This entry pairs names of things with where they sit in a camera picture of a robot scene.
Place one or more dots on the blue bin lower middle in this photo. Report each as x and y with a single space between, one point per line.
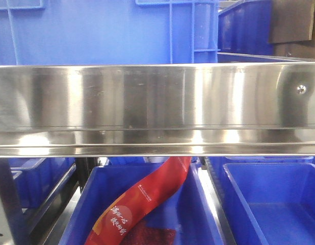
184 218

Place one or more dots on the dark blue bin top right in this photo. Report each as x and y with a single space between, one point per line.
244 28

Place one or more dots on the blue bin lower left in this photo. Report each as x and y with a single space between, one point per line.
38 177

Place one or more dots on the blue bin lower right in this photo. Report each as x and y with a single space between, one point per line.
270 203

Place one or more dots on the red snack bag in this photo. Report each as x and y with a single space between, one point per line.
139 200

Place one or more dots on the silver screw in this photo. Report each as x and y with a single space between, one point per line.
301 89

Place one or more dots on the large blue crate top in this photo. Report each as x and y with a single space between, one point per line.
108 32

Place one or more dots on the brown cardboard panel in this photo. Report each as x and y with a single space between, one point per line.
291 21

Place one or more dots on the stainless steel shelf rail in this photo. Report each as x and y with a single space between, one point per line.
157 110

